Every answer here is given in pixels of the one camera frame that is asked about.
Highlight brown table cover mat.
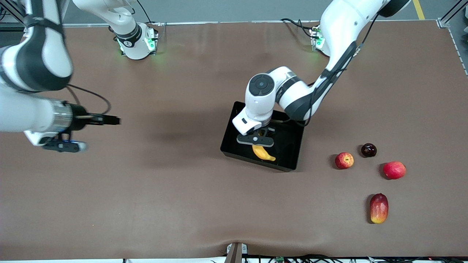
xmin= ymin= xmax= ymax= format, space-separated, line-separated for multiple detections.
xmin=0 ymin=20 xmax=468 ymax=260

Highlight aluminium frame profile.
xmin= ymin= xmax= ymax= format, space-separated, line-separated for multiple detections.
xmin=0 ymin=0 xmax=26 ymax=28
xmin=437 ymin=0 xmax=468 ymax=29

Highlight yellow banana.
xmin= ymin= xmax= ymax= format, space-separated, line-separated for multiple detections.
xmin=252 ymin=145 xmax=276 ymax=162

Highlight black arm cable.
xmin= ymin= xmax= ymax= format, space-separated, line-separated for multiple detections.
xmin=67 ymin=84 xmax=112 ymax=115
xmin=271 ymin=11 xmax=382 ymax=127

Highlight silver table edge strip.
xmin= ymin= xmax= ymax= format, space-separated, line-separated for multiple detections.
xmin=447 ymin=26 xmax=468 ymax=77

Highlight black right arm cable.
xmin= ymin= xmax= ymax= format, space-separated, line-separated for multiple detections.
xmin=67 ymin=84 xmax=112 ymax=115

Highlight red pomegranate fruit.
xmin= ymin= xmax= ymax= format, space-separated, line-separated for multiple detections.
xmin=383 ymin=161 xmax=407 ymax=180

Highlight white base box green light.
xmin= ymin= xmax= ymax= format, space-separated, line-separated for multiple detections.
xmin=144 ymin=27 xmax=159 ymax=52
xmin=310 ymin=26 xmax=326 ymax=50

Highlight red yellow striped apple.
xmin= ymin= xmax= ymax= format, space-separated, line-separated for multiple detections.
xmin=335 ymin=152 xmax=354 ymax=169

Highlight black plastic box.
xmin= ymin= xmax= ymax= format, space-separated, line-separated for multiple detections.
xmin=220 ymin=101 xmax=305 ymax=172

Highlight yellow floor tape strip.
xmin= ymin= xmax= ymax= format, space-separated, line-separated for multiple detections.
xmin=412 ymin=0 xmax=426 ymax=20

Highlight red yellow mango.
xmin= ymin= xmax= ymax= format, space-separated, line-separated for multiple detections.
xmin=369 ymin=193 xmax=389 ymax=224

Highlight black right base cable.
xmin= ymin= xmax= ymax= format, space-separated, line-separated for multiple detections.
xmin=137 ymin=0 xmax=161 ymax=26

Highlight metal table clamp bracket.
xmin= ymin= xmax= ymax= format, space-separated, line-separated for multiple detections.
xmin=224 ymin=243 xmax=248 ymax=263

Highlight black left base cables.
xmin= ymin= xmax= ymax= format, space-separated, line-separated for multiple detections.
xmin=281 ymin=18 xmax=318 ymax=39

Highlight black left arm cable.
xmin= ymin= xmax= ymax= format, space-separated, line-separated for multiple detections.
xmin=271 ymin=11 xmax=382 ymax=127

